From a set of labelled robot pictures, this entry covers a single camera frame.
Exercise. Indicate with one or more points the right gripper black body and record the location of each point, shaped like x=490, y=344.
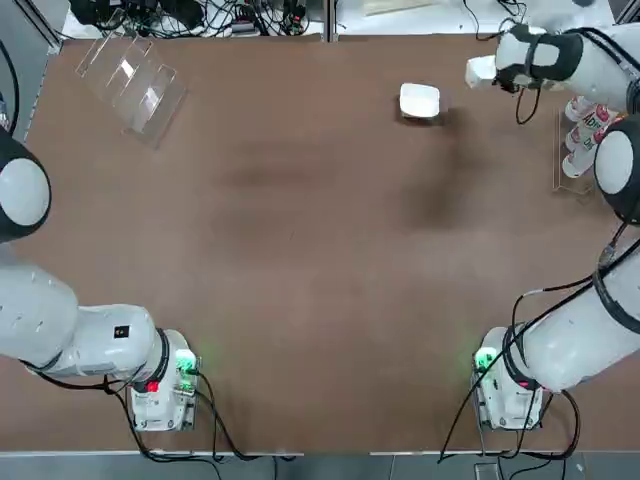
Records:
x=507, y=85

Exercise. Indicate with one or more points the clear stepped plastic holder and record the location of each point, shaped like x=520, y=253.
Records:
x=140, y=95

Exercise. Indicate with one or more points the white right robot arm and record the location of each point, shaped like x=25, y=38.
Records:
x=565, y=350

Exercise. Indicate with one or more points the clear acrylic bottle shelf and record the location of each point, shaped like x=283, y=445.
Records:
x=575, y=186

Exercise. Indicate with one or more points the grey metal bracket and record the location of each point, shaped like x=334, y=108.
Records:
x=487, y=472

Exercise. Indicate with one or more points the aluminium frame rail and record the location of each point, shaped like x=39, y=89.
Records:
x=35, y=25
x=631, y=9

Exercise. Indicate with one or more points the white shallow box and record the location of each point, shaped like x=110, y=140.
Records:
x=420, y=100
x=480, y=72

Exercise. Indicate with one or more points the pink-capped white bottle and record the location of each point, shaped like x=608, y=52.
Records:
x=580, y=136
x=575, y=164
x=580, y=107

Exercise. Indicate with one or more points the green circuit board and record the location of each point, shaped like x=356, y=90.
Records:
x=186, y=375

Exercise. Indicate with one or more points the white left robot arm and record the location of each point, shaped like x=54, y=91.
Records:
x=100, y=345

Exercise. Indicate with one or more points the aluminium frame post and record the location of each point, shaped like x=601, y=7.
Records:
x=330, y=20

